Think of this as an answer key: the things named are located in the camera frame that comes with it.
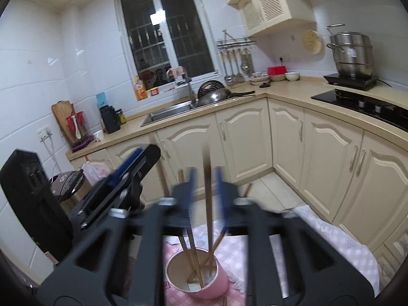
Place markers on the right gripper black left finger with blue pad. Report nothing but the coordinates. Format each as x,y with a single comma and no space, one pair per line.
121,261

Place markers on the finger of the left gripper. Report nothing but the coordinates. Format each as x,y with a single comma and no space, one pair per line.
126,194
125,167

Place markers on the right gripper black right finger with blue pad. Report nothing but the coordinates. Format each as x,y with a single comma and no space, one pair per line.
288,262

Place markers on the brown wooden chopstick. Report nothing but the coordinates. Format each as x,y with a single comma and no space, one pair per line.
192,257

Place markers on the long wooden chopstick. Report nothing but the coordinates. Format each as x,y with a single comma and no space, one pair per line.
208,201

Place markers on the white plastic bag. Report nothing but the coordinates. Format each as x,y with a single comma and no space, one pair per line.
95,171

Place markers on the steel trash bin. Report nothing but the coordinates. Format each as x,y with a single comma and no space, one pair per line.
68,189

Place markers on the black kettle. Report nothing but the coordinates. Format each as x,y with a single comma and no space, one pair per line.
110,119

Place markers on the steel sink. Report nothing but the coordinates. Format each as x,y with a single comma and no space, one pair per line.
168,112

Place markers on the pink checkered tablecloth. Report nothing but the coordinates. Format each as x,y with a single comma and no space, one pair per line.
174,297

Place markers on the pink utensil cup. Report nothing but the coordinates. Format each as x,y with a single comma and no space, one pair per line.
178,271

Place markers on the orange snack packet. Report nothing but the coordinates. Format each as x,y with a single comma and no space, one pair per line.
140,89

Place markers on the wooden cutting board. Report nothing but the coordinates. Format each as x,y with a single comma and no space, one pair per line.
63,110

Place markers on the wooden chopstick right pair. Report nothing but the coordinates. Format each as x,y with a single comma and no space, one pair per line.
224,301

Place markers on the cream lower cabinets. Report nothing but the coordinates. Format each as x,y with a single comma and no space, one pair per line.
350,167

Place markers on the cream cabinets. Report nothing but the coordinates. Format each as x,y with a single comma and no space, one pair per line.
264,17
350,167

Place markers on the black wok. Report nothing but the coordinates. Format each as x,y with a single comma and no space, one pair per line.
214,91

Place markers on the dark window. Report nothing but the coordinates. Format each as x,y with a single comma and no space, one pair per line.
166,34

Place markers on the hanging utensil rack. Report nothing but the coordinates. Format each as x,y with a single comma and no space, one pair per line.
236,57

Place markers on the red container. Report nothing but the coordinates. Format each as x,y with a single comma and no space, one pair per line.
277,70

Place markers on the black gas hob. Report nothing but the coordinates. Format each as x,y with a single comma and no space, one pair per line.
375,108

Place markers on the white bowl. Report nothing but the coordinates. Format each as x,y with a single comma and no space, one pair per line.
292,76

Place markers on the black induction cooker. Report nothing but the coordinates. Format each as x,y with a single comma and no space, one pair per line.
363,84

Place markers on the cream upper cabinets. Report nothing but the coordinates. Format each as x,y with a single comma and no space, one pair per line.
264,17

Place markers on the steel stock pot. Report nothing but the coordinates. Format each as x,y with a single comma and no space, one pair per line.
352,53

